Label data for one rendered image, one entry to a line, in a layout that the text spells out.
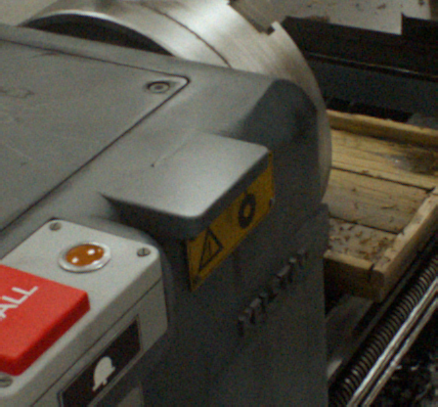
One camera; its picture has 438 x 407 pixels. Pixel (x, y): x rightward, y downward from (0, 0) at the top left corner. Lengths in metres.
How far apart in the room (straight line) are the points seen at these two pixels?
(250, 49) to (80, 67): 0.20
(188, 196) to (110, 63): 0.20
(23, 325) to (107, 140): 0.20
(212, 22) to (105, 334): 0.45
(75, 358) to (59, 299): 0.03
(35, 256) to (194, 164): 0.12
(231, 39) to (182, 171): 0.30
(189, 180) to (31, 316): 0.16
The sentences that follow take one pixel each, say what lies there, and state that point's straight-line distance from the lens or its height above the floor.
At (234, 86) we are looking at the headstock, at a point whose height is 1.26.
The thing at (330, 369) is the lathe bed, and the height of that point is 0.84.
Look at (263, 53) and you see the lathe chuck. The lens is 1.00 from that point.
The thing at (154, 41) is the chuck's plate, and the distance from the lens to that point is 0.96.
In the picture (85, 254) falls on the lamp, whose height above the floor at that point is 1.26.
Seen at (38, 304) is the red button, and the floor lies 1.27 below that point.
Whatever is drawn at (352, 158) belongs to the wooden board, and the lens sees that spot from 1.44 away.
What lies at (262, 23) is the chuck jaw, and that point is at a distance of 1.04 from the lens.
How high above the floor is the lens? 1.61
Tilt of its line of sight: 32 degrees down
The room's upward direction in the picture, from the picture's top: 5 degrees counter-clockwise
